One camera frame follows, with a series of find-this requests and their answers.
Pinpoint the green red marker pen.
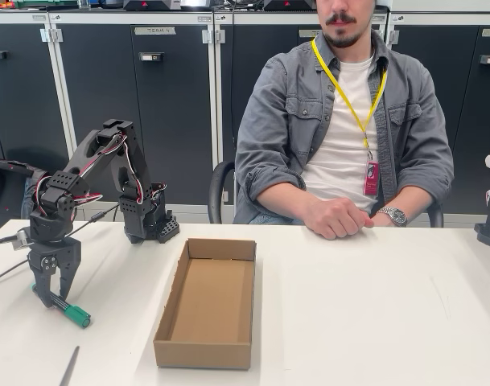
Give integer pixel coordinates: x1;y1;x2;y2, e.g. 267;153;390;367
31;282;93;329

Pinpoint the man's left forearm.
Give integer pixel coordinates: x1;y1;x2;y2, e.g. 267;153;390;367
404;203;434;226

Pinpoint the man's right hand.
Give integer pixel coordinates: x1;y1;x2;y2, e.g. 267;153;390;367
304;196;369;241

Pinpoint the man's left hand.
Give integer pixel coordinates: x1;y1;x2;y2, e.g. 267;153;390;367
360;212;385;229

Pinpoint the black backpack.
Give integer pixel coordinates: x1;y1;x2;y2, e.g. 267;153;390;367
0;158;52;239

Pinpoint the thin grey stick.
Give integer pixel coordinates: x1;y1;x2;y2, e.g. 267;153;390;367
58;345;81;386

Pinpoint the open cardboard box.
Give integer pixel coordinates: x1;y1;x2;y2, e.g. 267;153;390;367
153;237;257;372

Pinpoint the black chair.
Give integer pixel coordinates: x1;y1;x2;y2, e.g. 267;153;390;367
207;160;445;228

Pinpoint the dark grey metal cabinet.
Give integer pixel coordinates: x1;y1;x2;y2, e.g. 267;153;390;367
388;11;490;218
214;10;391;218
0;10;217;220

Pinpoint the green flat item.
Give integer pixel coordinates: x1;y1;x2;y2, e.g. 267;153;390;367
12;0;80;10

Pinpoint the black device red logo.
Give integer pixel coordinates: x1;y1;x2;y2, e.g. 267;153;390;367
263;0;319;12
122;0;183;12

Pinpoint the man in grey shirt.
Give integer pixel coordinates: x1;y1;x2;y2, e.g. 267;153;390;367
233;0;455;226

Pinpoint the pink name badge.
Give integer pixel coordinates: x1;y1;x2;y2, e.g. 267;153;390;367
363;149;381;198

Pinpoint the silver wrist watch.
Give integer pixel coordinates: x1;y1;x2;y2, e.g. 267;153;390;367
374;205;410;228

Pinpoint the thin black cable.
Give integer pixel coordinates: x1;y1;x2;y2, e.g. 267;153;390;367
0;202;121;287

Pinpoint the yellow lanyard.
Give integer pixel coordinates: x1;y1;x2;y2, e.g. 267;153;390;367
311;37;389;150

